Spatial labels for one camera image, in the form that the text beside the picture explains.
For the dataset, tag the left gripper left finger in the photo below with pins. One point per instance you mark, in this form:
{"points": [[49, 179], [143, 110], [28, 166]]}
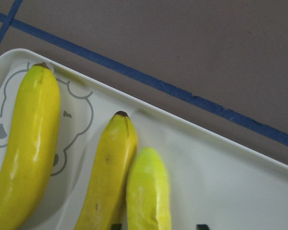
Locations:
{"points": [[117, 226]]}

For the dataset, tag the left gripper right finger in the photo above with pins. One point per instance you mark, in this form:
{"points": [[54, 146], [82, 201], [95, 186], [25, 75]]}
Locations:
{"points": [[202, 227]]}

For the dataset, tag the white bear tray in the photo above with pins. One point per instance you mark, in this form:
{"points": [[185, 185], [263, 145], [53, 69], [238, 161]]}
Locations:
{"points": [[214, 181]]}

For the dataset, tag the yellow banana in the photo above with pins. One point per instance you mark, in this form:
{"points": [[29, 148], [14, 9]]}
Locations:
{"points": [[31, 147], [148, 193], [105, 197]]}

